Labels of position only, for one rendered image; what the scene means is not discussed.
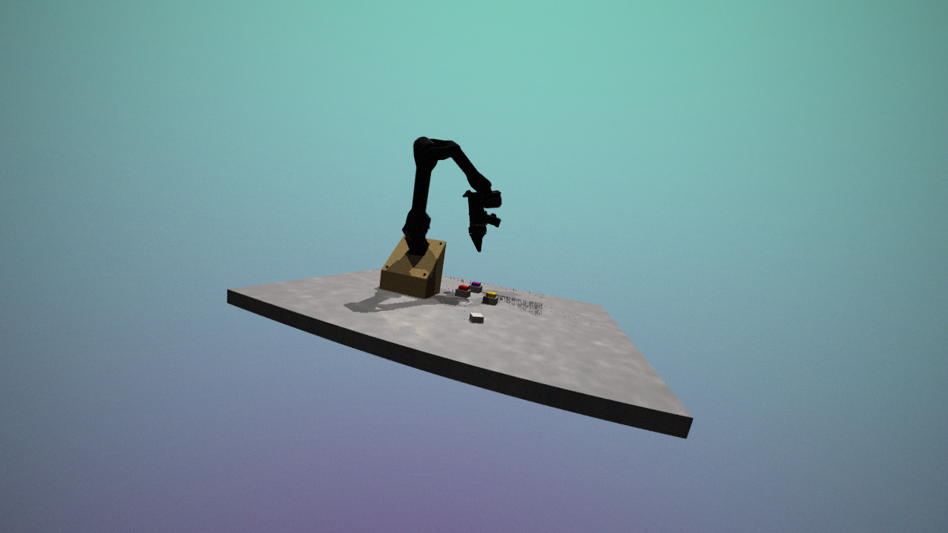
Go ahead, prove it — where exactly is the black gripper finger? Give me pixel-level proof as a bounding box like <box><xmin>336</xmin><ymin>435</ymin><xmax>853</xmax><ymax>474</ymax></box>
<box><xmin>470</xmin><ymin>232</ymin><xmax>487</xmax><ymax>252</ymax></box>

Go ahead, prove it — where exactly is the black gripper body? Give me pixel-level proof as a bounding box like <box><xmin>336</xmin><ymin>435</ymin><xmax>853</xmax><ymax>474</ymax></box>
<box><xmin>469</xmin><ymin>208</ymin><xmax>487</xmax><ymax>234</ymax></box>

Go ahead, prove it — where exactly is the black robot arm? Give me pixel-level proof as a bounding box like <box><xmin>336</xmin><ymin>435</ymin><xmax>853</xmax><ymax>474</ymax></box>
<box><xmin>402</xmin><ymin>137</ymin><xmax>502</xmax><ymax>256</ymax></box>

